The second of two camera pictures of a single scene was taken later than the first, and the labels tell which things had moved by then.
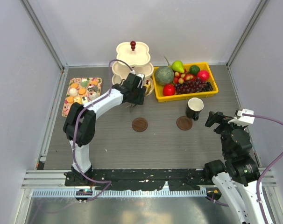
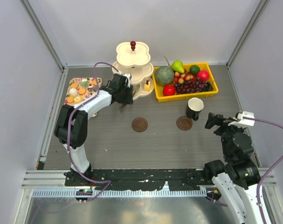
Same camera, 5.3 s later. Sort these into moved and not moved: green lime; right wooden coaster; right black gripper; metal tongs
Moved: metal tongs
Not moved: right wooden coaster; green lime; right black gripper
